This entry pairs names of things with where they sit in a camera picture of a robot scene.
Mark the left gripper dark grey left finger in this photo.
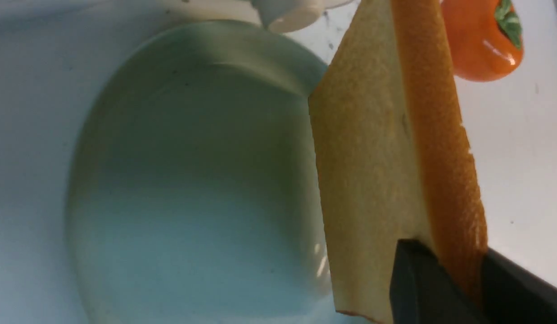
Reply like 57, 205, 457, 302
389, 239, 488, 324

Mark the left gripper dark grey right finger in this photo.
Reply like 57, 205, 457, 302
481, 249, 557, 324

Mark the toasted bread slice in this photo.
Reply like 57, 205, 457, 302
309, 0, 488, 324

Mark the light blue round plate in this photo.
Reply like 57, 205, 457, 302
65, 21, 366, 324

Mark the orange persimmon with green leaf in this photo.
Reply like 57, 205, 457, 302
441, 0, 525, 82

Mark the white two-slot toaster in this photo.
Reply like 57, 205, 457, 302
156, 0, 350, 33

